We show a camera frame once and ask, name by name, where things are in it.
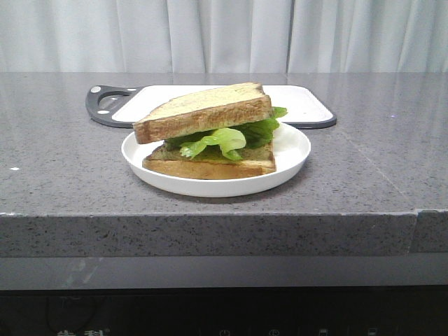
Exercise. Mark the white cutting board grey rim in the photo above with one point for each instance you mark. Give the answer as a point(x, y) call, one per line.
point(123, 106)

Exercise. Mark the white round plate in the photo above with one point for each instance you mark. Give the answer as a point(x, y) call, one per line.
point(291, 148)

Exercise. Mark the green lettuce leaf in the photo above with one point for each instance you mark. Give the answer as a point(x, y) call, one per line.
point(229, 141)

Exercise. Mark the bread slice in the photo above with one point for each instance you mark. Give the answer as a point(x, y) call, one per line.
point(226, 106)
point(211, 164)

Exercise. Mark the white curtain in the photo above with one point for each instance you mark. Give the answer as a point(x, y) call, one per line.
point(224, 36)

